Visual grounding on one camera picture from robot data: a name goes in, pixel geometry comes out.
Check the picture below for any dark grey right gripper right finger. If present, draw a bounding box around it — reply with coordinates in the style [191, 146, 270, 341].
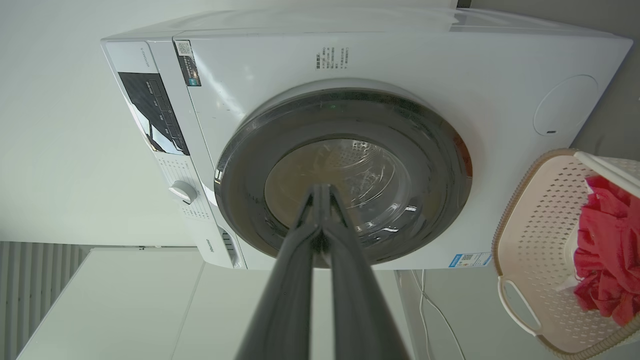
[320, 184, 411, 360]

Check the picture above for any white front-load washing machine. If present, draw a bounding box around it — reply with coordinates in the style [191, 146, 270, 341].
[100, 7, 634, 271]

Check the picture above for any red cloth garment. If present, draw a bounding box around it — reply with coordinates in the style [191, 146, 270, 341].
[573, 174, 640, 327]

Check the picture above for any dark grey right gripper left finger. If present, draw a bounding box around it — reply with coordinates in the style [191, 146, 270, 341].
[235, 184, 323, 360]

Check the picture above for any thin white power cable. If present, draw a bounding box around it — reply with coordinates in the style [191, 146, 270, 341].
[413, 269, 467, 360]

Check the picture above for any white cabinet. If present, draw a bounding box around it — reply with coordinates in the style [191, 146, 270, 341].
[16, 248, 416, 360]

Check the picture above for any round dark washing machine door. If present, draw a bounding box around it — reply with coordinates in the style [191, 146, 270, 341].
[214, 88, 473, 266]

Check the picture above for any grey ribbed radiator panel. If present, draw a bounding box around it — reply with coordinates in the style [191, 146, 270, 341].
[0, 241, 94, 360]

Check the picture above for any white perforated laundry basket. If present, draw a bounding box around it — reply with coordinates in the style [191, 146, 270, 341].
[492, 148, 640, 360]

